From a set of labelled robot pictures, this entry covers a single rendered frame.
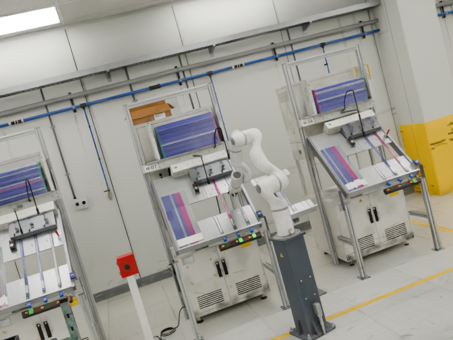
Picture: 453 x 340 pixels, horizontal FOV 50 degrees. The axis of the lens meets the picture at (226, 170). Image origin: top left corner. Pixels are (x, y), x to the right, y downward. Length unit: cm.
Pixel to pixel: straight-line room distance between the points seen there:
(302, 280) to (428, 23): 395
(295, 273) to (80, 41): 356
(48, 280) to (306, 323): 184
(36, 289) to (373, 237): 283
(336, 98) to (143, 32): 235
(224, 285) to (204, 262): 27
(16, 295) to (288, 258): 192
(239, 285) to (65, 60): 306
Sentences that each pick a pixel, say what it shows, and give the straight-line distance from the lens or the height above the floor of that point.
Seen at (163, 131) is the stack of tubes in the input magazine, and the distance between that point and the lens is 406.
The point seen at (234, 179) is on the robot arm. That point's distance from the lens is 366.
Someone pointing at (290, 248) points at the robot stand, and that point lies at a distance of 328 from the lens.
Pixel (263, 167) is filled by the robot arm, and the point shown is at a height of 118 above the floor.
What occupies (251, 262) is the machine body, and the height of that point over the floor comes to 35.
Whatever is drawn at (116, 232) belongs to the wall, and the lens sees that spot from 561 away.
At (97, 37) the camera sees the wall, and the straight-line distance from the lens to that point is 568.
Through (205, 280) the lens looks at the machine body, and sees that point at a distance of 410.
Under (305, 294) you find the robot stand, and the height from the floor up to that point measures 30.
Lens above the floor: 156
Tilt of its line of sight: 6 degrees down
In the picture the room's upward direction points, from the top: 16 degrees counter-clockwise
